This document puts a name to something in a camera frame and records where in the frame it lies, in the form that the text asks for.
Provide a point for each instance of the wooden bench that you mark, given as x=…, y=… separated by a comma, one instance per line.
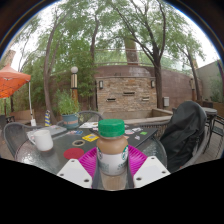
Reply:
x=21, y=116

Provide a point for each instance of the blue yellow striped cone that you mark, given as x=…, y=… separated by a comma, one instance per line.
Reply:
x=47, y=118

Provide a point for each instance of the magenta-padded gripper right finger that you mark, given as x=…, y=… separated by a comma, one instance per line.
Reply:
x=150, y=170

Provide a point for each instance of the tape roll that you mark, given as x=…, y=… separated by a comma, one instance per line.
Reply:
x=78, y=143

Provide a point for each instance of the orange canopy tent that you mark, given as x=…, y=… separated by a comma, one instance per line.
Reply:
x=11, y=81

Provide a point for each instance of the green plant in blue pot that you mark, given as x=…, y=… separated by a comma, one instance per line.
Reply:
x=70, y=116

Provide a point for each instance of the black jacket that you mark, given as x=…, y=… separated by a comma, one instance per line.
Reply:
x=183, y=133

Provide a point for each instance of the colourful sticker sheet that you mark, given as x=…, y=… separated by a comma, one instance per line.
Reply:
x=76, y=132

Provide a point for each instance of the green-capped brown drink bottle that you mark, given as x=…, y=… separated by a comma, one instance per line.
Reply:
x=112, y=156

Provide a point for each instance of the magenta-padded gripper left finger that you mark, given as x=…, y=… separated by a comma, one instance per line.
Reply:
x=75, y=171

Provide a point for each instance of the flat round red coaster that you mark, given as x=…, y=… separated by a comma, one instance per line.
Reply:
x=73, y=153

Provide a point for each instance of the wooden globe lamp post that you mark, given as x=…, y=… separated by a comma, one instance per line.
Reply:
x=74, y=81

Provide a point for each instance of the grey utility box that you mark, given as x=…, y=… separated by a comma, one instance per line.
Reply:
x=166, y=101

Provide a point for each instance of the wall lamp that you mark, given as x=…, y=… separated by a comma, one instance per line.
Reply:
x=152, y=84
x=101, y=84

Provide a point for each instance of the round metal side table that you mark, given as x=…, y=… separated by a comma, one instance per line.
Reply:
x=210, y=111

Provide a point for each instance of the dark metal chair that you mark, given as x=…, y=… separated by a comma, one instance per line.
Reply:
x=219, y=133
x=7, y=120

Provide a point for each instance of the grey mesh metal chair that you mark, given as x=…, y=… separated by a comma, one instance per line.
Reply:
x=201, y=148
x=90, y=115
x=15, y=135
x=156, y=129

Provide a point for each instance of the black laptop with stickers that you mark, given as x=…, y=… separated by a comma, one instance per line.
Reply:
x=140, y=138

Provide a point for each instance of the white mug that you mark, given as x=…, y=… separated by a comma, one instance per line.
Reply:
x=44, y=140

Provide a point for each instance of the yellow card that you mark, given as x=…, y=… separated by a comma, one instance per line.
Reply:
x=90, y=137

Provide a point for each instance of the tall leaning grey-trunk tree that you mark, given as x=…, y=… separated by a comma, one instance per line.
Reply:
x=47, y=83

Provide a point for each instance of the tall dark-trunk tree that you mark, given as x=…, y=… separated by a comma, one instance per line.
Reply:
x=157, y=80

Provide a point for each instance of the white printed booklet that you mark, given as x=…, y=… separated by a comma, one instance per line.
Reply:
x=88, y=125

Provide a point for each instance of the stone wall fountain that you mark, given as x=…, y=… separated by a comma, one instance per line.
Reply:
x=126, y=95

